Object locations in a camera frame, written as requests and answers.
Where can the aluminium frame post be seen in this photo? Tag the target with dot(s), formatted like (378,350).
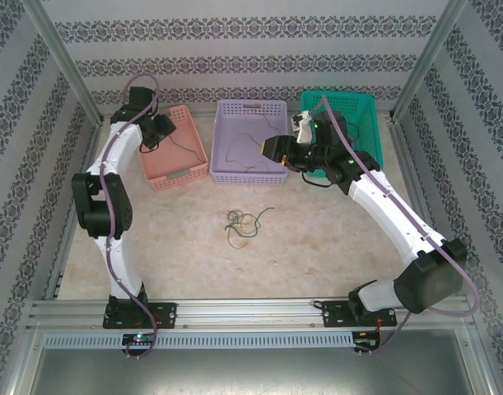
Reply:
(430,57)
(66,61)

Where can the purple perforated plastic basket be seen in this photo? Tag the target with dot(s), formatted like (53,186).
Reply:
(276,164)

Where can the pink perforated plastic basket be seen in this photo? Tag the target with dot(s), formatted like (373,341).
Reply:
(160,164)

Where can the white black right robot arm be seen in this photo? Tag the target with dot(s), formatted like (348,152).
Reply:
(383,201)

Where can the grey basket label plate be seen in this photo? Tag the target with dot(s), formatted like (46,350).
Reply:
(178,174)

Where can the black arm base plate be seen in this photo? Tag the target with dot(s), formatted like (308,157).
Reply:
(337,314)
(164,314)

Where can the teal perforated plastic basket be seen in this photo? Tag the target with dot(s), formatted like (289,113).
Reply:
(358,107)

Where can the aluminium side rail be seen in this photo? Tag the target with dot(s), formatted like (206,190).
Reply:
(401,144)
(79,205)

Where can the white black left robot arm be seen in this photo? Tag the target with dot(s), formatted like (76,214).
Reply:
(115,152)

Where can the small circuit board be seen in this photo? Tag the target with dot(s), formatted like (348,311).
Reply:
(140,338)
(366,345)

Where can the wide aluminium base rail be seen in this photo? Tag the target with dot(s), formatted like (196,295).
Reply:
(243,312)

